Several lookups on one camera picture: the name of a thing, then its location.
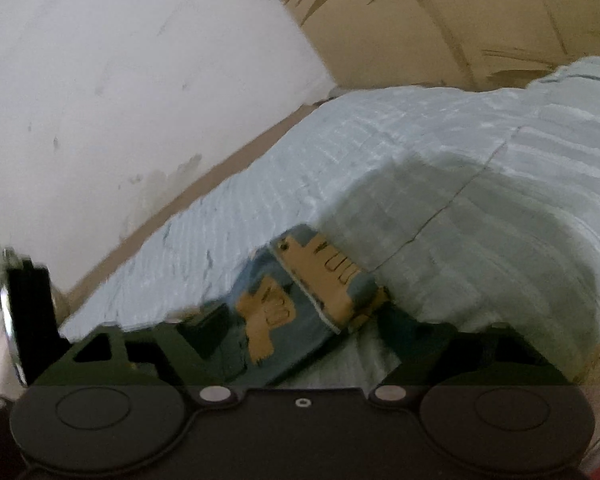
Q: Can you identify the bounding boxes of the blue pants with orange print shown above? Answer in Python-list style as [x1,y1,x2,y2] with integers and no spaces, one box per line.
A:
[211,224,388,387]

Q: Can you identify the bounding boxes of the light blue bed sheet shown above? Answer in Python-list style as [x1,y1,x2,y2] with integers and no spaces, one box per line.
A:
[61,56,600,378]

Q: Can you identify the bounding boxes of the grey metal headboard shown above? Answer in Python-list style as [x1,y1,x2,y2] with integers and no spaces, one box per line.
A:
[0,247,62,387]

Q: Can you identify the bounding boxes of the wooden plywood cabinet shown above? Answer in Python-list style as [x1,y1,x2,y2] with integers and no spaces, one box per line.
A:
[282,0,600,90]

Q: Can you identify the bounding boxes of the brown wooden bed frame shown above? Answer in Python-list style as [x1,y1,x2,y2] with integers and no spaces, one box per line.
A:
[65,102,324,312]

